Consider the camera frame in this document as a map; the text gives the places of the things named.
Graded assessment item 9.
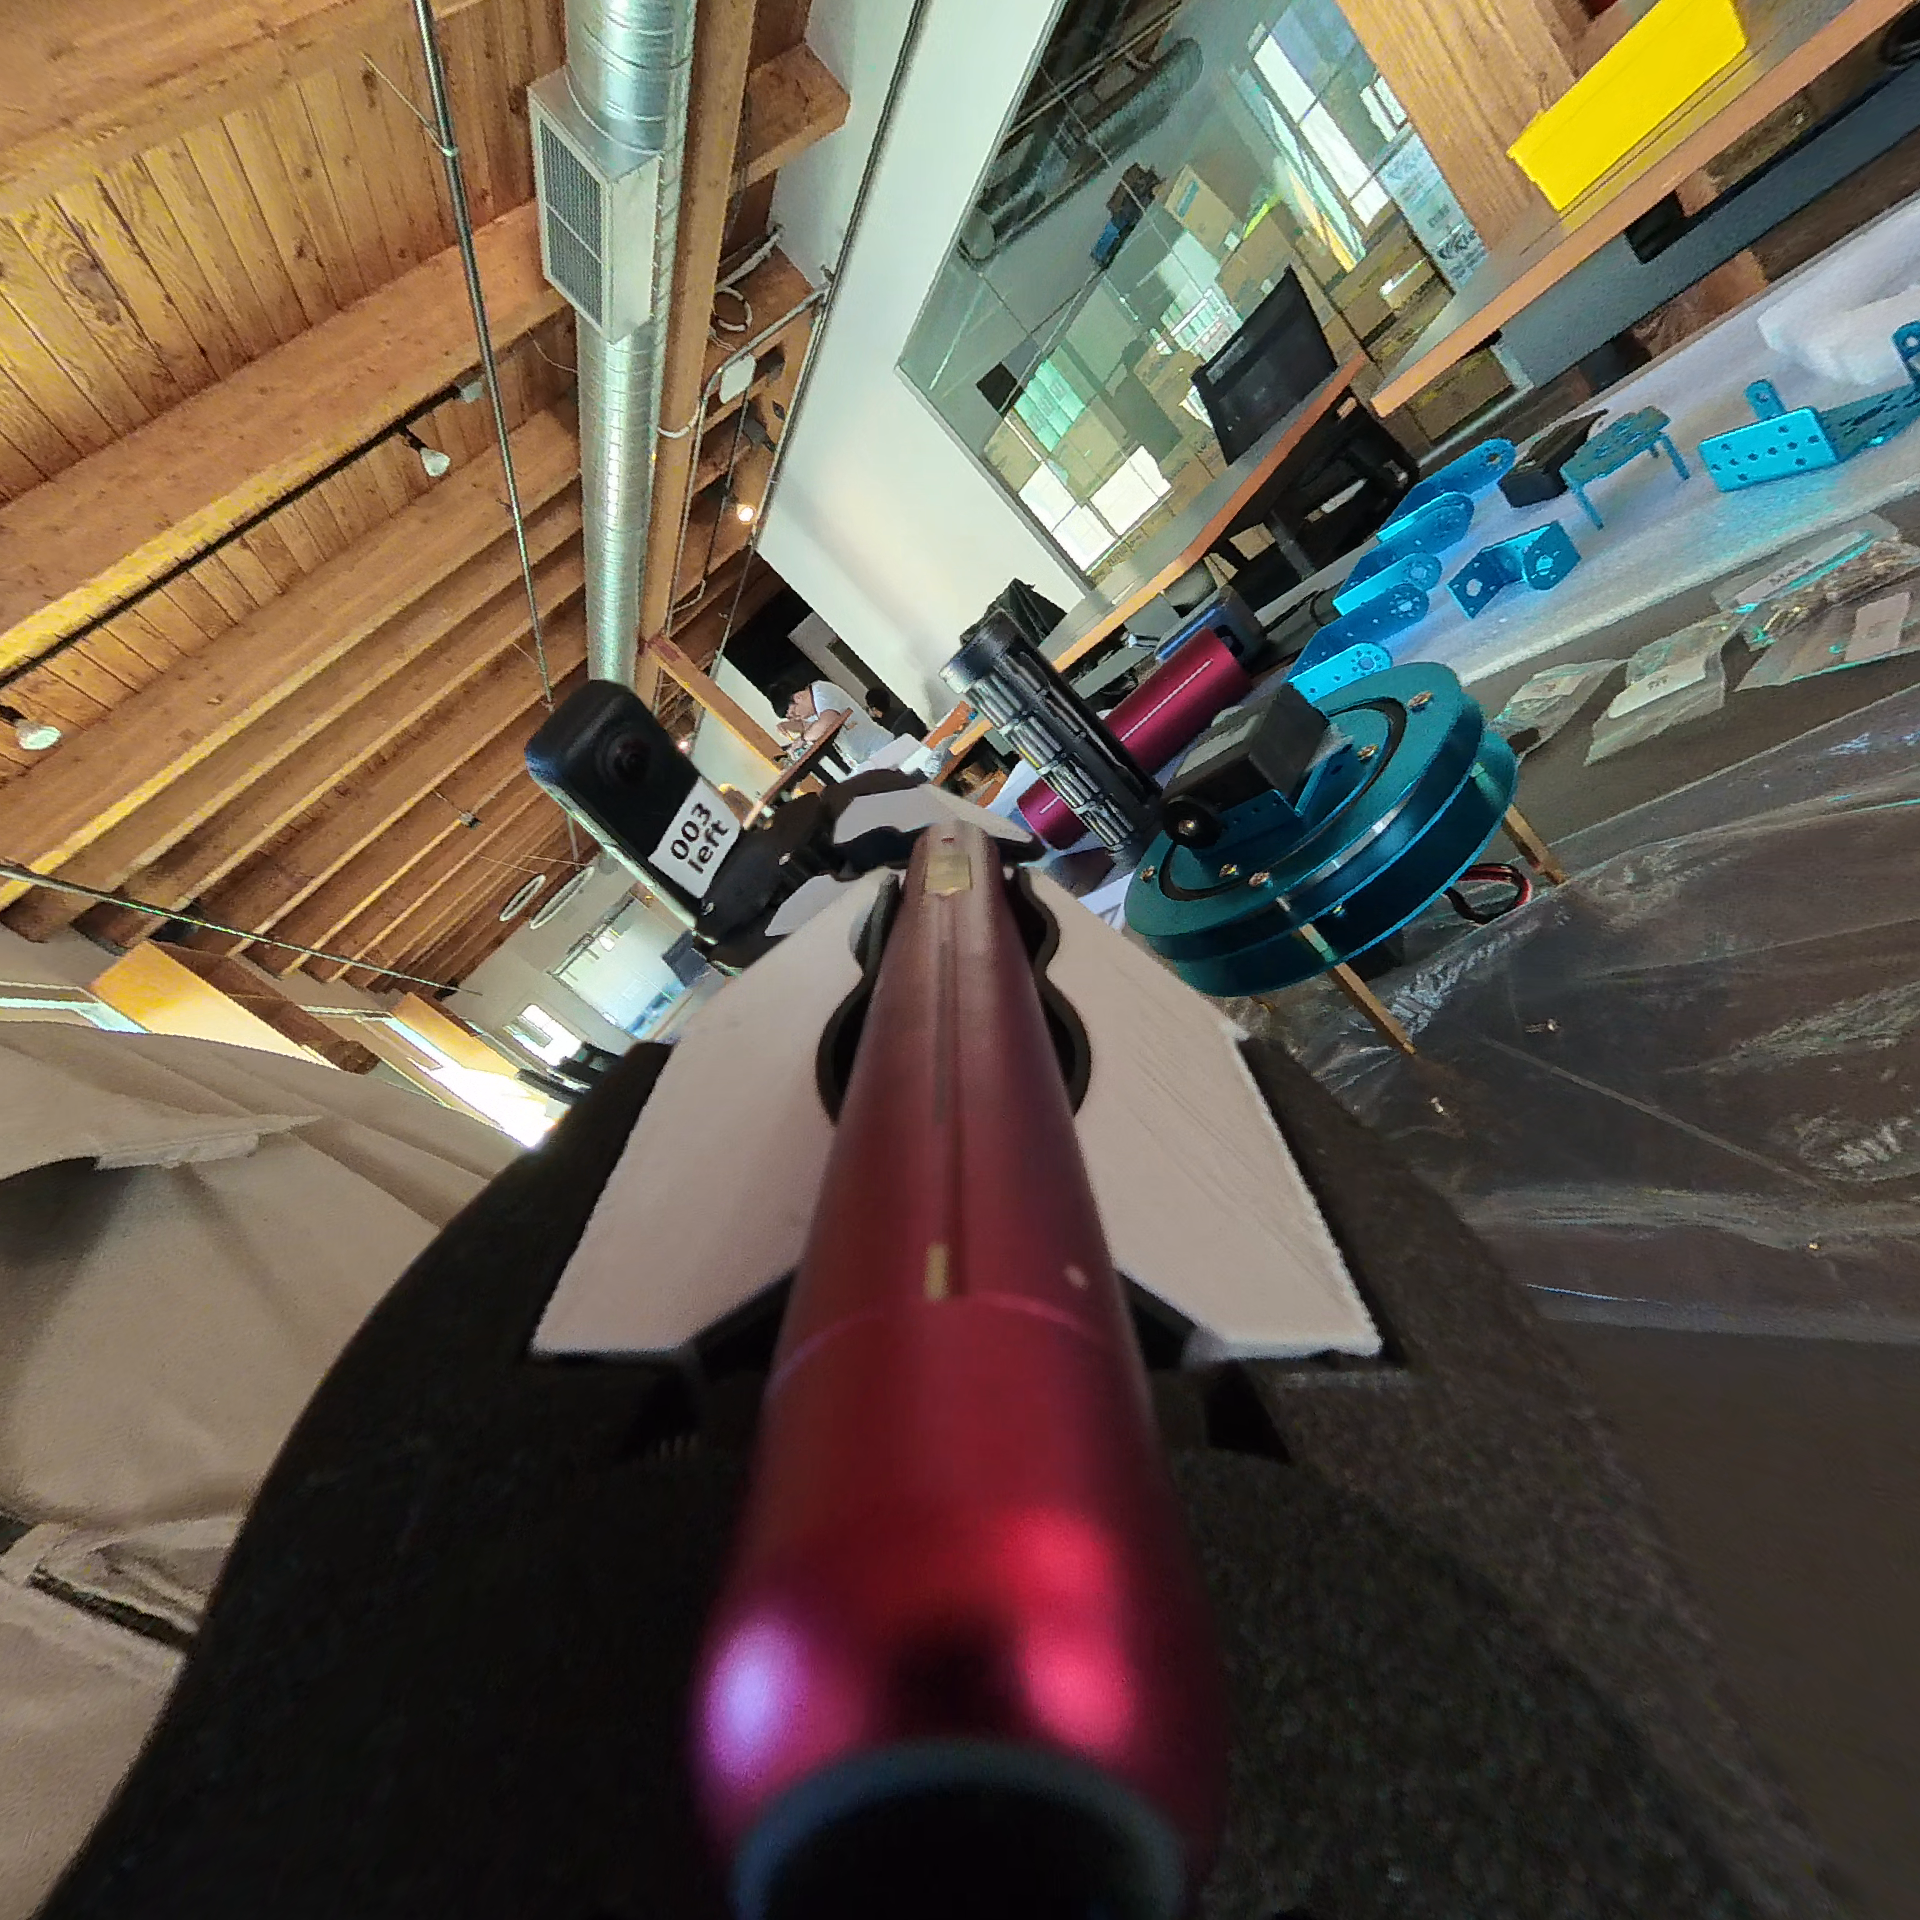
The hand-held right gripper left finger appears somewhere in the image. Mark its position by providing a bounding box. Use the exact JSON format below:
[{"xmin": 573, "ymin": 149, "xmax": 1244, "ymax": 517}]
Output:
[{"xmin": 532, "ymin": 871, "xmax": 902, "ymax": 1365}]

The grey desk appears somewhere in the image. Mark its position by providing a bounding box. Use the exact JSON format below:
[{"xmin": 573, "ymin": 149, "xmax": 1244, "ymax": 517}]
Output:
[{"xmin": 1034, "ymin": 194, "xmax": 1920, "ymax": 1920}]

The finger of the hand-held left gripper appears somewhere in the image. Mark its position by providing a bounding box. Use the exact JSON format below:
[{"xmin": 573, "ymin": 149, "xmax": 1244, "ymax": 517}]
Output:
[
  {"xmin": 829, "ymin": 783, "xmax": 1040, "ymax": 854},
  {"xmin": 768, "ymin": 866, "xmax": 874, "ymax": 942}
]

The red electric screwdriver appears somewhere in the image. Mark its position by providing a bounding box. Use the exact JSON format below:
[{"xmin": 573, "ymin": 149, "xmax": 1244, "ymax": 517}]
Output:
[{"xmin": 693, "ymin": 822, "xmax": 1231, "ymax": 1920}]

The teal perforated bracket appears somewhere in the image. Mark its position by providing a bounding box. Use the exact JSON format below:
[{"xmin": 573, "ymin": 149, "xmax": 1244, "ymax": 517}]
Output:
[{"xmin": 1558, "ymin": 404, "xmax": 1696, "ymax": 527}]

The blue angled metal bracket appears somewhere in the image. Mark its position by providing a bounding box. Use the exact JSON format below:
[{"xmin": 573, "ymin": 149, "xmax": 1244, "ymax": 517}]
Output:
[{"xmin": 1446, "ymin": 519, "xmax": 1578, "ymax": 618}]

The blue round turntable base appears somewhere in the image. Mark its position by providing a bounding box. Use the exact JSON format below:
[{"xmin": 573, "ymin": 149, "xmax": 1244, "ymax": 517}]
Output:
[{"xmin": 1122, "ymin": 661, "xmax": 1568, "ymax": 1051}]

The large clear plastic bag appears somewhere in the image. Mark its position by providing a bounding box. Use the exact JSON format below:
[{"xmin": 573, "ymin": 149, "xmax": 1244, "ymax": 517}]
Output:
[{"xmin": 1245, "ymin": 703, "xmax": 1920, "ymax": 1354}]

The black computer monitor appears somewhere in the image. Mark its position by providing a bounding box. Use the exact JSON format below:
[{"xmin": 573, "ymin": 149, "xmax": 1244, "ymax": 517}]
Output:
[{"xmin": 1190, "ymin": 269, "xmax": 1340, "ymax": 466}]

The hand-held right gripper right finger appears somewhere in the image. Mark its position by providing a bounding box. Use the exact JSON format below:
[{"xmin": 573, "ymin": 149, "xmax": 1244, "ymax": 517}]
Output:
[{"xmin": 1007, "ymin": 866, "xmax": 1384, "ymax": 1359}]

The blue long U bracket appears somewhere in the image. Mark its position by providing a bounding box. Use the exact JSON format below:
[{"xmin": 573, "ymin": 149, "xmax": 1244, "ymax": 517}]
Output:
[{"xmin": 1696, "ymin": 323, "xmax": 1920, "ymax": 493}]

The loose black servo motor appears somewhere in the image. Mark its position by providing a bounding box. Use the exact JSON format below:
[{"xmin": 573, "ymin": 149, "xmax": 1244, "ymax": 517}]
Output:
[{"xmin": 1500, "ymin": 411, "xmax": 1606, "ymax": 506}]

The white foam block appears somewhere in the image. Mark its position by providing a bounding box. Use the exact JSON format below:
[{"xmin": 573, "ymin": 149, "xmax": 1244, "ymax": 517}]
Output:
[{"xmin": 1756, "ymin": 255, "xmax": 1920, "ymax": 383}]

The red metal case tube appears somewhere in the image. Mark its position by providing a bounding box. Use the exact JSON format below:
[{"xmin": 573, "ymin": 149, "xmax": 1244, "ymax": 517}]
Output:
[{"xmin": 1017, "ymin": 631, "xmax": 1255, "ymax": 846}]

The silver ventilation duct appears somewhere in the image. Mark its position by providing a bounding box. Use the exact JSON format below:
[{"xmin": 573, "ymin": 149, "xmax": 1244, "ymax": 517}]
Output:
[{"xmin": 528, "ymin": 0, "xmax": 701, "ymax": 684}]

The white foam sheet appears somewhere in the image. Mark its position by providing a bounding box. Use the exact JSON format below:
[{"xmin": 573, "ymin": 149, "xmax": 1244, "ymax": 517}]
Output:
[{"xmin": 1304, "ymin": 194, "xmax": 1920, "ymax": 707}]

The yellow storage bin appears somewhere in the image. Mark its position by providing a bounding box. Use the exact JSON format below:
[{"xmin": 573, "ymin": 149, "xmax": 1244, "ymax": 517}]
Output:
[{"xmin": 1506, "ymin": 0, "xmax": 1753, "ymax": 213}]

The pile of small screw packets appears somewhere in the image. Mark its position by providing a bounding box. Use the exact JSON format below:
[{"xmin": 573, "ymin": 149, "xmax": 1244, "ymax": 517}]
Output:
[{"xmin": 1492, "ymin": 514, "xmax": 1920, "ymax": 764}]

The black screwdriver bit holder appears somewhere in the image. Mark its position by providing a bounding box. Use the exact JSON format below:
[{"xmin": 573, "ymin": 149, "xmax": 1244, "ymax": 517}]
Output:
[{"xmin": 942, "ymin": 615, "xmax": 1164, "ymax": 858}]

